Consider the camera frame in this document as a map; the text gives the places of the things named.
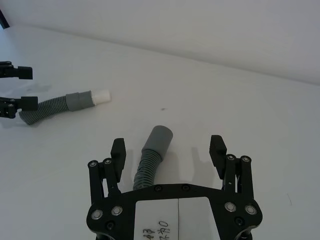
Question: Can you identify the black post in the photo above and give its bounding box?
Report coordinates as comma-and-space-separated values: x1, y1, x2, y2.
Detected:
0, 8, 11, 30

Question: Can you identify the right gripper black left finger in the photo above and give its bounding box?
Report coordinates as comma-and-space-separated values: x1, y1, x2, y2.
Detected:
87, 137, 127, 205

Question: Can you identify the grey ribbed hose with white tip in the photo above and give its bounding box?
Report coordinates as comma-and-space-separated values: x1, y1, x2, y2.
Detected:
18, 88, 112, 127

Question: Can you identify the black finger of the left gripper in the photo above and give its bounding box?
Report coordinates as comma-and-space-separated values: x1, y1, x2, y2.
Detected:
0, 95, 39, 120
0, 60, 34, 81

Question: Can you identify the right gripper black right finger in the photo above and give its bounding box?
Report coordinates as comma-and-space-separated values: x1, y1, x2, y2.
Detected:
208, 134, 255, 201

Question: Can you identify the grey ribbed hose with plain cuff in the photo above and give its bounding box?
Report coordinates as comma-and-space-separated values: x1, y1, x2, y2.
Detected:
133, 125, 174, 192

